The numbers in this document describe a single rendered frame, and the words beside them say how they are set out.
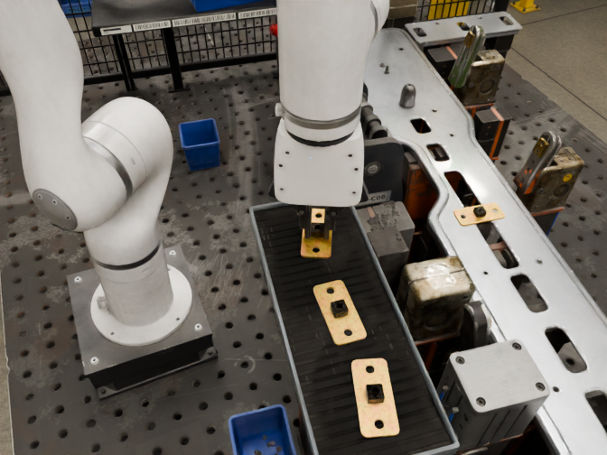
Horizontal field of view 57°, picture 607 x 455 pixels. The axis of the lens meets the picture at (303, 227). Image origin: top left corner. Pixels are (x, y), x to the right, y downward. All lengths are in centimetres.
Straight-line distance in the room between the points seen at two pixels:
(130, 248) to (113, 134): 19
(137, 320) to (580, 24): 348
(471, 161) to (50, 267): 95
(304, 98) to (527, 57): 309
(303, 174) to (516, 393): 34
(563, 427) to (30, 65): 80
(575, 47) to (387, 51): 248
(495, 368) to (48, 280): 100
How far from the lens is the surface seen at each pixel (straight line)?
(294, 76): 53
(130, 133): 83
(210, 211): 141
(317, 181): 62
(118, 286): 100
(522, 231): 101
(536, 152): 107
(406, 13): 157
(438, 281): 80
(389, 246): 80
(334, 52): 51
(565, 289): 96
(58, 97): 76
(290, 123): 57
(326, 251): 70
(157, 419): 112
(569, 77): 350
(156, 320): 109
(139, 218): 92
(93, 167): 78
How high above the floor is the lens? 170
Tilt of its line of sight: 48 degrees down
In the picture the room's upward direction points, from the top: straight up
